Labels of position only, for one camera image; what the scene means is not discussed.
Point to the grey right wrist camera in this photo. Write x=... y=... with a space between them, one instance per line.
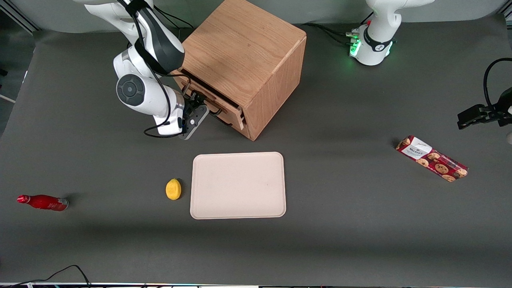
x=196 y=122

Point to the beige rectangular tray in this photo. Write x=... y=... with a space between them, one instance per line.
x=238 y=186

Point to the aluminium frame bar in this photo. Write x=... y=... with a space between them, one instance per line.
x=20 y=18

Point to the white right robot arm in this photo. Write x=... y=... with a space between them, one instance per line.
x=140 y=88

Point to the red cookie package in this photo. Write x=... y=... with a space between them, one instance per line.
x=432 y=158

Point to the wooden drawer cabinet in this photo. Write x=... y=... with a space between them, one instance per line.
x=240 y=48

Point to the yellow lemon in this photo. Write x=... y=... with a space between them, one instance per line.
x=173 y=189

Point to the red bottle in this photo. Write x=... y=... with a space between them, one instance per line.
x=46 y=202

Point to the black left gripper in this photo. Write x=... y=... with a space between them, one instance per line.
x=497 y=108

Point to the wooden drawer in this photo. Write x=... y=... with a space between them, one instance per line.
x=230 y=108
x=246 y=130

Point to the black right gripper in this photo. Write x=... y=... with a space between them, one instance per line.
x=193 y=105

